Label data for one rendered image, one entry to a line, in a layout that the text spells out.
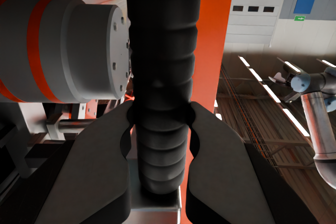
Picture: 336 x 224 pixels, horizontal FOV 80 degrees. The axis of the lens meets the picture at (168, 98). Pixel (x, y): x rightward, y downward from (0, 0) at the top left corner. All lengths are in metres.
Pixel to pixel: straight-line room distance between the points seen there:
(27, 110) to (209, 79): 0.61
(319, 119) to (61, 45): 0.94
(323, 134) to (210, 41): 0.58
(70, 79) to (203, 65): 0.58
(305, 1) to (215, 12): 14.45
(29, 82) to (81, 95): 0.06
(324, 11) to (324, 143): 15.01
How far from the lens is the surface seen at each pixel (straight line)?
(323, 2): 15.72
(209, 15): 0.73
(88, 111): 0.60
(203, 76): 0.79
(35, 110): 0.40
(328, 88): 1.11
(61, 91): 0.27
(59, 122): 0.42
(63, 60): 0.25
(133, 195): 0.17
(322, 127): 1.01
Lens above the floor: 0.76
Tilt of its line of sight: 29 degrees up
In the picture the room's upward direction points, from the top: 178 degrees counter-clockwise
